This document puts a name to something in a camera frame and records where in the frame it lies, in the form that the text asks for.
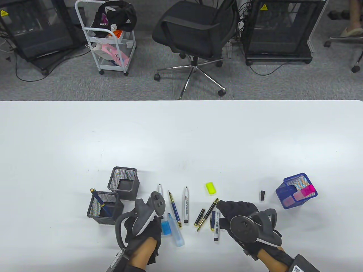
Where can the white rolling cart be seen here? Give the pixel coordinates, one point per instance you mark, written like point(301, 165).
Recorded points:
point(97, 35)

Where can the grey handheld controller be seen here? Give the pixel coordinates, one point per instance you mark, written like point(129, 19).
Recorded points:
point(143, 218)
point(241, 226)

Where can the pink bag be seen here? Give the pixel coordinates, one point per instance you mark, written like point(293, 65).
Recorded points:
point(116, 53)

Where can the black forearm sensor box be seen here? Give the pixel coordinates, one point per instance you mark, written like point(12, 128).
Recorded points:
point(303, 265)

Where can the black power strip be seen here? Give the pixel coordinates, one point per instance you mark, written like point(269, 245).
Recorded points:
point(336, 14)

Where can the black bag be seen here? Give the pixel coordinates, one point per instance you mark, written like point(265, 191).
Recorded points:
point(122, 14)

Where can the black mesh pen holder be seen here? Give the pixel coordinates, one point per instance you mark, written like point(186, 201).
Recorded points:
point(96, 202)
point(116, 178)

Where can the blue mesh pen holder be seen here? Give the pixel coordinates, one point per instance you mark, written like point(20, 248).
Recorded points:
point(280, 194)

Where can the person's right forearm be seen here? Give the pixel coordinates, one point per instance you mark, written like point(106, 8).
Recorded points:
point(269, 260)

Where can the white whiteboard marker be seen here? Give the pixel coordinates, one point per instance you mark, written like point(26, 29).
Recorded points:
point(216, 232)
point(186, 205)
point(160, 189)

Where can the black marker pen cap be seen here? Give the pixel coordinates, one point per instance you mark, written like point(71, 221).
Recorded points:
point(263, 195)

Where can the blue fountain pen cap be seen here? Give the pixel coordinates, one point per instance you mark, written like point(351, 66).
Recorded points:
point(212, 222)

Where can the blue gold fountain pen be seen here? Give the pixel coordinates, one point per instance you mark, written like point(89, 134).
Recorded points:
point(175, 209)
point(105, 209)

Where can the white plastic bag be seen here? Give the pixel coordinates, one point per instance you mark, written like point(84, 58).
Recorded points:
point(97, 51)

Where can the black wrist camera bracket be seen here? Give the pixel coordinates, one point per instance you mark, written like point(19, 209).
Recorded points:
point(153, 257)
point(251, 254)

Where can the yellow highlighter pen cap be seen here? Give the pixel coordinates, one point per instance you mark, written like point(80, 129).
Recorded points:
point(210, 188)

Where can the person's left forearm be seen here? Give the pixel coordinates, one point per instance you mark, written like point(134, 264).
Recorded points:
point(141, 253)

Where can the black office chair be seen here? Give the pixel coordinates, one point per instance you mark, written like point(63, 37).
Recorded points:
point(355, 68)
point(192, 31)

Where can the person's right hand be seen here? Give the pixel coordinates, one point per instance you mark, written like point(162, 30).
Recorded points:
point(235, 208)

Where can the person's left hand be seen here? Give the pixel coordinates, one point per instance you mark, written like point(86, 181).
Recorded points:
point(157, 232)

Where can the orange box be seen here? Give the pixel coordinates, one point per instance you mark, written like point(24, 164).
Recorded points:
point(117, 34)

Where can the black mesh cabinet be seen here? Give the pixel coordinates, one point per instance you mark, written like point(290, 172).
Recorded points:
point(278, 31)
point(42, 31)

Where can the black gold fountain pen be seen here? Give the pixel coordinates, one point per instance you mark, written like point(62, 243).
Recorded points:
point(208, 214)

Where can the black fountain pen cap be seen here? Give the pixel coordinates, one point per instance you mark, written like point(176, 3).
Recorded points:
point(200, 216)

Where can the beige slipper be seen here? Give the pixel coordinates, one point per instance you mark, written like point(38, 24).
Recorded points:
point(351, 32)

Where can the blue highlighter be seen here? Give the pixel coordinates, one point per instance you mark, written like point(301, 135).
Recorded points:
point(177, 232)

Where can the white power strip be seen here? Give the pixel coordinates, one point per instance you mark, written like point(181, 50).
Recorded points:
point(229, 51)

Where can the pink highlighter pen cap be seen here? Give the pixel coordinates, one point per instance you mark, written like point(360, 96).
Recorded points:
point(308, 189)

